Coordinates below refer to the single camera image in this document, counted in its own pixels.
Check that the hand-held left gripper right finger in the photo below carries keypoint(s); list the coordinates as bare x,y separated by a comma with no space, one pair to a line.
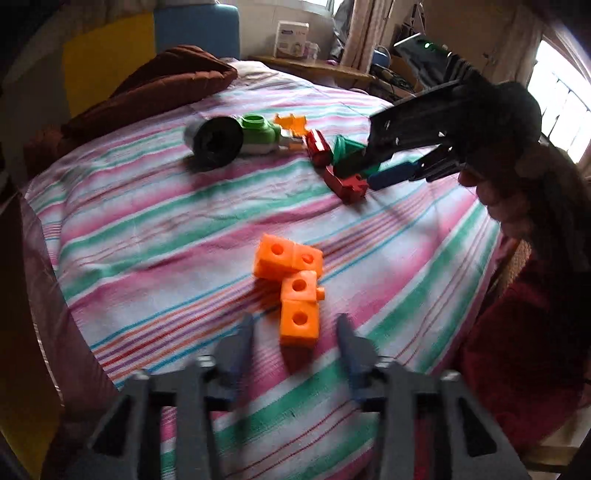
353,357

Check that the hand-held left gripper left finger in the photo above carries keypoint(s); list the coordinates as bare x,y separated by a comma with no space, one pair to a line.
235,353

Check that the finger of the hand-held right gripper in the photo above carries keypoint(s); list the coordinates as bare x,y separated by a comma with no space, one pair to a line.
392,176
406,124

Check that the green plastic piece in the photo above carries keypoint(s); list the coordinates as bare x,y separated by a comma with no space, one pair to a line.
346,148

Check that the orange linked cube blocks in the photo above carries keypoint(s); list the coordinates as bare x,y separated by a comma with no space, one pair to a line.
298,318

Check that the yellow orange plastic shell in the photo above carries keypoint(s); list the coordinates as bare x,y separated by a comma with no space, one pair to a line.
292,124

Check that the green white toy bottle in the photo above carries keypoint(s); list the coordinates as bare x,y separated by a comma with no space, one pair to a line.
259,134

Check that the person's right hand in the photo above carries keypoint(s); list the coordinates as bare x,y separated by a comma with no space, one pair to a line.
489,196

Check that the red plastic block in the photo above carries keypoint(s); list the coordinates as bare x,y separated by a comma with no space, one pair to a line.
346,185

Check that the window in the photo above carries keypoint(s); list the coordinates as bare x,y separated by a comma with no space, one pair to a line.
561,92

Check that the red metallic cylinder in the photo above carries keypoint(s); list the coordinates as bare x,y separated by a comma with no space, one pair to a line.
318,146

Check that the wooden shelf with items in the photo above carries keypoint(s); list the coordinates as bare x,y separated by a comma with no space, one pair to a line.
323,71

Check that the curtain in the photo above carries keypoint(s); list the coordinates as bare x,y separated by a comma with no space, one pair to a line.
367,32

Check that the small clear cup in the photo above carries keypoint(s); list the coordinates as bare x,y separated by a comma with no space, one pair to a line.
312,50

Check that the white cardboard box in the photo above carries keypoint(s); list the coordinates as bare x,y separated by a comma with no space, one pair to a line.
292,39

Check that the striped bed sheet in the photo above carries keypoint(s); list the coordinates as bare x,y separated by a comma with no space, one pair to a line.
161,230

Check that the grey pillow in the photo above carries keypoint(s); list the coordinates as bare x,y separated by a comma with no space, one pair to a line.
256,68

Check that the person's red clothing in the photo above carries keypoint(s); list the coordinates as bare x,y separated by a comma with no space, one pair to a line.
531,360

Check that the grey black cylinder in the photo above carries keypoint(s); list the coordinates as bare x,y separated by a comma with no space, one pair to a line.
214,141

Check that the blue panel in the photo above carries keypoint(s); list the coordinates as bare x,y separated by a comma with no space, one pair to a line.
198,30

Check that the brown blanket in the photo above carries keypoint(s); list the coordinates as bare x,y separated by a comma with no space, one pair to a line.
157,85

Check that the yellow panel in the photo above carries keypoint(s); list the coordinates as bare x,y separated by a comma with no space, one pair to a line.
106,60

